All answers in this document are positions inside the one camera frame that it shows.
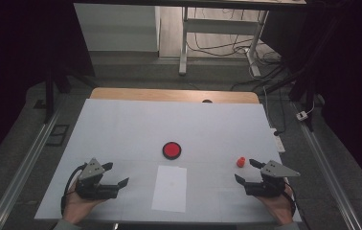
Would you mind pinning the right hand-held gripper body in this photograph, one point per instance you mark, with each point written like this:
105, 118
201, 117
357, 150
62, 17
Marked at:
273, 179

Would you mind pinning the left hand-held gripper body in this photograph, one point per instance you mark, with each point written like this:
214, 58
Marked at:
91, 171

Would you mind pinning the orange stamp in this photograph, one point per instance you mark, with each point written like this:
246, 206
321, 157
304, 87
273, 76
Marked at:
240, 162

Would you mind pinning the round red ink pad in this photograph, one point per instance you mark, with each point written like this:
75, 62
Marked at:
171, 150

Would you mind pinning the person's right hand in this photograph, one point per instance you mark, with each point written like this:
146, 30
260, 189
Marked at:
279, 207

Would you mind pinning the person's left hand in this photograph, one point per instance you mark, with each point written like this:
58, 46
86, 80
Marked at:
77, 206

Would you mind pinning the white power strip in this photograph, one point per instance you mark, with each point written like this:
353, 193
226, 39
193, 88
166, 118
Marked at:
279, 143

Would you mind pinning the white paper sheet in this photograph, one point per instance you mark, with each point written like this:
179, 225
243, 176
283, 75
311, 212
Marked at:
169, 190

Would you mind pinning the black floor socket plate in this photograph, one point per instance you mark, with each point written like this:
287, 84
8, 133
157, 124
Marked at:
57, 134

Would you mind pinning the small white adapter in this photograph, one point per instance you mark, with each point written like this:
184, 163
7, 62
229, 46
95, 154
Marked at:
302, 115

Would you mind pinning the black table grommet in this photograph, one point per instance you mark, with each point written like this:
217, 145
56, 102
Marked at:
207, 101

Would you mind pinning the small black floor plate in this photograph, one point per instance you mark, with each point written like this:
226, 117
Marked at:
39, 104

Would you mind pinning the black metal stand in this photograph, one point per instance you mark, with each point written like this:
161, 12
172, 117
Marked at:
306, 86
49, 96

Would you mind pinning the dark curtain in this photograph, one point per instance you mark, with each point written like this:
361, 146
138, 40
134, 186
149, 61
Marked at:
16, 48
351, 80

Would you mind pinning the white cabinet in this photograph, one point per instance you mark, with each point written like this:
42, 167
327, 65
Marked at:
115, 28

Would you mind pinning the metal floor rail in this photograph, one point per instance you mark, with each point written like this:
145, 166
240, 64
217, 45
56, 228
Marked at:
26, 166
326, 166

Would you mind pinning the white desk frame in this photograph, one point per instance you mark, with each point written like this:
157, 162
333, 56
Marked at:
217, 26

